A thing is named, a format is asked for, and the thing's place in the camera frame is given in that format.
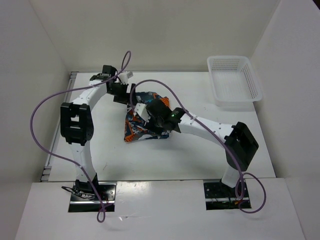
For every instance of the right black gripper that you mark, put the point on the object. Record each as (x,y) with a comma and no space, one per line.
(157,130)

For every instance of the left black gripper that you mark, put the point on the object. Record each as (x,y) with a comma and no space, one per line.
(125,98)

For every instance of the colourful patterned shorts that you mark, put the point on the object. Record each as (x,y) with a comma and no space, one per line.
(135,128)

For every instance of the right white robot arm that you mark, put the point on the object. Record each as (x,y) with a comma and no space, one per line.
(237,140)

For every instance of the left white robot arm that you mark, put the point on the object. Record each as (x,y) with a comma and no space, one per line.
(77,127)

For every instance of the white plastic basket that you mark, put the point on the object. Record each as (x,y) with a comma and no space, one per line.
(233,80)

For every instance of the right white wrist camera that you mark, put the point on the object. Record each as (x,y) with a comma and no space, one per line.
(140,110)

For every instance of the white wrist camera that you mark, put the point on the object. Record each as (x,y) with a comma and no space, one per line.
(125,76)
(140,110)

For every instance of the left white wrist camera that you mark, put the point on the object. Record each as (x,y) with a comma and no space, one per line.
(125,76)

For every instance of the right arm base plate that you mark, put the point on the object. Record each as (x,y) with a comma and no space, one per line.
(219,196)

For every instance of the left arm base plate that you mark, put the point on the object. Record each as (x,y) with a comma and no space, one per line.
(82,202)

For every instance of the aluminium table edge rail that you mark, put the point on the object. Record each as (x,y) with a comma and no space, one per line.
(63,110)

